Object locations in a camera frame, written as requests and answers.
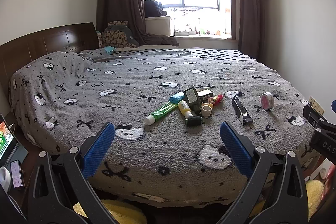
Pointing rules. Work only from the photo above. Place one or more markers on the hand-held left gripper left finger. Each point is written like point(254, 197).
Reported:
point(99, 150)

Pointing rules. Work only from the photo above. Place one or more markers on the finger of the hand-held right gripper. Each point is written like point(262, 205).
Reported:
point(334, 106)
point(315, 117)

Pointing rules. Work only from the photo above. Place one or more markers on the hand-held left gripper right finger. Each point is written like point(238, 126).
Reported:
point(236, 150)

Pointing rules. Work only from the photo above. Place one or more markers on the colourful pipe cleaner toy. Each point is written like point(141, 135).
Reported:
point(215, 99)

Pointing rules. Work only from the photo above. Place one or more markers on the dark green bottle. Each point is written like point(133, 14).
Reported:
point(192, 98)

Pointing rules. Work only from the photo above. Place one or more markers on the long black box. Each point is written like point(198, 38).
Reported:
point(241, 111)

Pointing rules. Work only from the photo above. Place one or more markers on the small white cup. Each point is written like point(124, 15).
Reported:
point(206, 110)

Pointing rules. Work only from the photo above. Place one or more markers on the round pink tin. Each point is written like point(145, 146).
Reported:
point(267, 100)

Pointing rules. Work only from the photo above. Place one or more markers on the grey printed fleece blanket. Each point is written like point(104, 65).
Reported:
point(157, 150)

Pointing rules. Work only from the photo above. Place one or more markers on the black and brown box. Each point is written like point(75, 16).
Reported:
point(205, 95)

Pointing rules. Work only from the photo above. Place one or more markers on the small yellow bottle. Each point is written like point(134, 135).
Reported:
point(183, 107)

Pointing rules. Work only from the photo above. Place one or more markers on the green toothpaste tube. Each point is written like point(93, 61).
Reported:
point(161, 111)

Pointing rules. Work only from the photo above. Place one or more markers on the blue packet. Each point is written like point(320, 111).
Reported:
point(176, 97)

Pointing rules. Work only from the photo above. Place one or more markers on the smartphone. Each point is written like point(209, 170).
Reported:
point(17, 174)

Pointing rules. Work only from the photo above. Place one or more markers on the tablet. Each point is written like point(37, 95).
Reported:
point(6, 142)

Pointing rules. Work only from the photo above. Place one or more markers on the white mug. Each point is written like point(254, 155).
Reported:
point(4, 176)

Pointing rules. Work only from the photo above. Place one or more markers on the patterned cushion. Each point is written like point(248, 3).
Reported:
point(116, 35)

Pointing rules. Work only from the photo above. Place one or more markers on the dark wooden headboard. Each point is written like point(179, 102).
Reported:
point(52, 39)

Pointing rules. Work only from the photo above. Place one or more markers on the row of small windowsill figures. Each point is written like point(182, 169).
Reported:
point(199, 32)

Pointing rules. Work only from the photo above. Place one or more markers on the white storage box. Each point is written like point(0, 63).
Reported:
point(157, 26)

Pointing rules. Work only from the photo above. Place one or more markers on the metal drying rack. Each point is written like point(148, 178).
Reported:
point(183, 9)

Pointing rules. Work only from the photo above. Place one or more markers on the dark clothes pile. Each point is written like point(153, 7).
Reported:
point(153, 8)

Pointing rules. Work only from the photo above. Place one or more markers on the wall outlet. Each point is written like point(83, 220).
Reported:
point(316, 104)

